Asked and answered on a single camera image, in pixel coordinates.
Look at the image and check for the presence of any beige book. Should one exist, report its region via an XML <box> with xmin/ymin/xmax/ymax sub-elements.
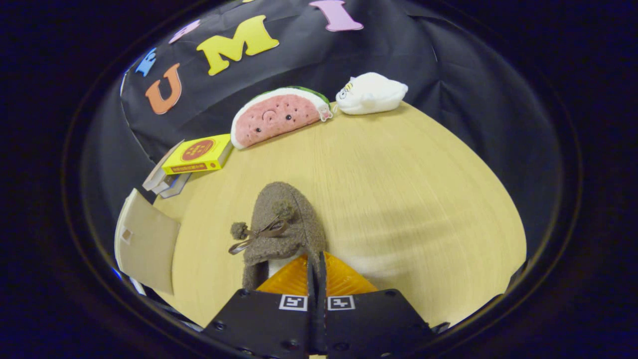
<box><xmin>142</xmin><ymin>140</ymin><xmax>185</xmax><ymax>191</ymax></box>

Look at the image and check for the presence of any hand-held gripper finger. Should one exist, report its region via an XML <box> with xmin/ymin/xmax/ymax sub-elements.
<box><xmin>318</xmin><ymin>252</ymin><xmax>434</xmax><ymax>359</ymax></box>
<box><xmin>202</xmin><ymin>254</ymin><xmax>319</xmax><ymax>359</ymax></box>

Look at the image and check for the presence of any watermelon slice plush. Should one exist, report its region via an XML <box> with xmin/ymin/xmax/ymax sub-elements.
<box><xmin>230</xmin><ymin>86</ymin><xmax>333</xmax><ymax>150</ymax></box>

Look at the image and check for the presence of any beige fabric storage box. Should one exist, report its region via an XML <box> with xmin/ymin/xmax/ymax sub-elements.
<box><xmin>114</xmin><ymin>188</ymin><xmax>181</xmax><ymax>296</ymax></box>

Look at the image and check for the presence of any blue book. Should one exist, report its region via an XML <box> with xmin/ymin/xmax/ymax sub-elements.
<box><xmin>159</xmin><ymin>172</ymin><xmax>192</xmax><ymax>199</ymax></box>

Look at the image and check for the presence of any white plush toy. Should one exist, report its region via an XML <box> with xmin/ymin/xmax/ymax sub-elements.
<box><xmin>335</xmin><ymin>72</ymin><xmax>409</xmax><ymax>116</ymax></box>

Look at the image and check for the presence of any yellow book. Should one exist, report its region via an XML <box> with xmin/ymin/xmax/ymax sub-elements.
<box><xmin>161</xmin><ymin>134</ymin><xmax>234</xmax><ymax>175</ymax></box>

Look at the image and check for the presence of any black backdrop cloth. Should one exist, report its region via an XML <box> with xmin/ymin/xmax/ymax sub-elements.
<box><xmin>82</xmin><ymin>0</ymin><xmax>564</xmax><ymax>280</ymax></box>

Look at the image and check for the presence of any brown fuzzy shoe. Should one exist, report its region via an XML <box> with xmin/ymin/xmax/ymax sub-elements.
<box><xmin>228</xmin><ymin>181</ymin><xmax>327</xmax><ymax>291</ymax></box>

